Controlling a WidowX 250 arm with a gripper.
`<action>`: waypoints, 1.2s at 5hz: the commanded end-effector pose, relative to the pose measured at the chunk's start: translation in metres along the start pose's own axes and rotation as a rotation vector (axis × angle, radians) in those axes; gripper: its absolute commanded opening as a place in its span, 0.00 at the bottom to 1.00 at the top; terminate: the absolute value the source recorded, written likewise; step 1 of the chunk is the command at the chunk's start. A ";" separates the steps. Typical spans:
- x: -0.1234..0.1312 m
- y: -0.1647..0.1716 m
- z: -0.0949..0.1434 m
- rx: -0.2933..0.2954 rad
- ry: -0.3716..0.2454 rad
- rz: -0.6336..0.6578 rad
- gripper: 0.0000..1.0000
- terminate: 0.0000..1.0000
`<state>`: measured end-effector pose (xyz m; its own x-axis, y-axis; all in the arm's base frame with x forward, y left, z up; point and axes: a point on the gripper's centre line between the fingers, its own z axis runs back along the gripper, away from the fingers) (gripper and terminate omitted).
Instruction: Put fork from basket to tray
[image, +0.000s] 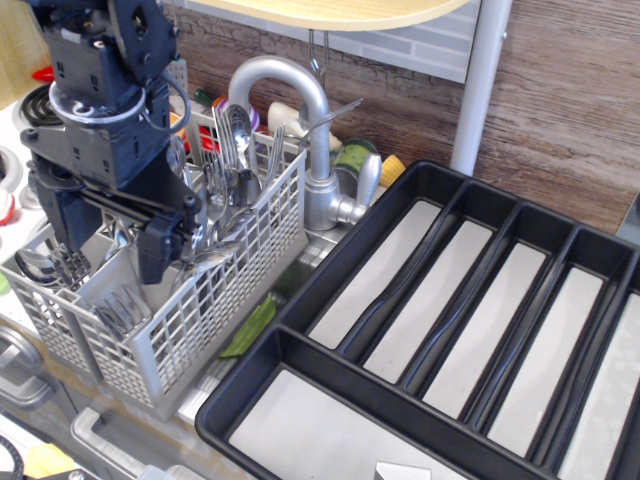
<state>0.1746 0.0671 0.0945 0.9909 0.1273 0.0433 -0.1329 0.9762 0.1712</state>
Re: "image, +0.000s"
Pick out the cream toy bottle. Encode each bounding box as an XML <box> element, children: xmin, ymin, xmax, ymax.
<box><xmin>267</xmin><ymin>102</ymin><xmax>304</xmax><ymax>138</ymax></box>

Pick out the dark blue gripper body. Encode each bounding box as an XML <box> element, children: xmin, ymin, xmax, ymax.
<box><xmin>20</xmin><ymin>119</ymin><xmax>202</xmax><ymax>240</ymax></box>

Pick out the red toy chili pepper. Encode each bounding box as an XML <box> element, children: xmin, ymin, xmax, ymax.
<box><xmin>31</xmin><ymin>66</ymin><xmax>55</xmax><ymax>83</ymax></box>

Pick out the hanging toy metal spatula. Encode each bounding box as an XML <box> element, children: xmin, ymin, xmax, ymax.
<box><xmin>167</xmin><ymin>59</ymin><xmax>189</xmax><ymax>93</ymax></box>

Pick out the silver spoon tall back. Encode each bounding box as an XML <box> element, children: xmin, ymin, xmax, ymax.
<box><xmin>226</xmin><ymin>104</ymin><xmax>252</xmax><ymax>169</ymax></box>

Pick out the black coil stove burner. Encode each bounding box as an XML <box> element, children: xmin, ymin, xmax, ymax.
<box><xmin>20</xmin><ymin>84</ymin><xmax>63</xmax><ymax>127</ymax></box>

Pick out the yellow toy corn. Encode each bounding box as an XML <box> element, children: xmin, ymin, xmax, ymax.
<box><xmin>380</xmin><ymin>155</ymin><xmax>406</xmax><ymax>187</ymax></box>

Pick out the silver fork right back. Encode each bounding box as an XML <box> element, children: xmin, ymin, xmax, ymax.
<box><xmin>262</xmin><ymin>124</ymin><xmax>286</xmax><ymax>193</ymax></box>

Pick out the silver fork tall back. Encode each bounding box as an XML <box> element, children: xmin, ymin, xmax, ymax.
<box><xmin>212</xmin><ymin>106</ymin><xmax>238</xmax><ymax>205</ymax></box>

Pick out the silver spoon left corner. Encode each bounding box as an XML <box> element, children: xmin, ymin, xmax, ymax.
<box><xmin>14</xmin><ymin>248</ymin><xmax>62</xmax><ymax>288</ymax></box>

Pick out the silver metal fork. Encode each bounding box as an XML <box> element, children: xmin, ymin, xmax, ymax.
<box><xmin>94</xmin><ymin>284</ymin><xmax>152</xmax><ymax>340</ymax></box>

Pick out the green toy can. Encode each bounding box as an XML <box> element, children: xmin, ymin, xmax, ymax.
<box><xmin>334</xmin><ymin>138</ymin><xmax>377</xmax><ymax>174</ymax></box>

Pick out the light wooden shelf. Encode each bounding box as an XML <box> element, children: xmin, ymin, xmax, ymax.
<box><xmin>186</xmin><ymin>0</ymin><xmax>468</xmax><ymax>32</ymax></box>

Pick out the grey plastic cutlery basket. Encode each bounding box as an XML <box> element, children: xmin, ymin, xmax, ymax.
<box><xmin>1</xmin><ymin>143</ymin><xmax>307</xmax><ymax>421</ymax></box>

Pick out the grey drawer handle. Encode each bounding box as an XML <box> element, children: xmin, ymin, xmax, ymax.
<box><xmin>1</xmin><ymin>325</ymin><xmax>56</xmax><ymax>411</ymax></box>

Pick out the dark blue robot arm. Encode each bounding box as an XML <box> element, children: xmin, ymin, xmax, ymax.
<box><xmin>21</xmin><ymin>1</ymin><xmax>201</xmax><ymax>284</ymax></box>

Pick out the white metal shelf post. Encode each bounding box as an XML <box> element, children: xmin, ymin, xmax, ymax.
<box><xmin>450</xmin><ymin>0</ymin><xmax>513</xmax><ymax>176</ymax></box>

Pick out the silver toy faucet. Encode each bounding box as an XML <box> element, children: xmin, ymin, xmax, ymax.
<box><xmin>228</xmin><ymin>55</ymin><xmax>382</xmax><ymax>231</ymax></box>

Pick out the fork leaning behind faucet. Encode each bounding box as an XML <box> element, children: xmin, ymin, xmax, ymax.
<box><xmin>298</xmin><ymin>98</ymin><xmax>364</xmax><ymax>147</ymax></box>

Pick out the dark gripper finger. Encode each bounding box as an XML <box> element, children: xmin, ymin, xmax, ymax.
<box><xmin>36</xmin><ymin>187</ymin><xmax>103</xmax><ymax>251</ymax></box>
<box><xmin>137</xmin><ymin>214</ymin><xmax>184</xmax><ymax>284</ymax></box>

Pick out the green toy leaf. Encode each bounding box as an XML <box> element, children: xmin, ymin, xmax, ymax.
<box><xmin>219</xmin><ymin>296</ymin><xmax>277</xmax><ymax>359</ymax></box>

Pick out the black cutlery tray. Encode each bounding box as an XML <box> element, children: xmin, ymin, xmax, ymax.
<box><xmin>195</xmin><ymin>162</ymin><xmax>639</xmax><ymax>479</ymax></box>

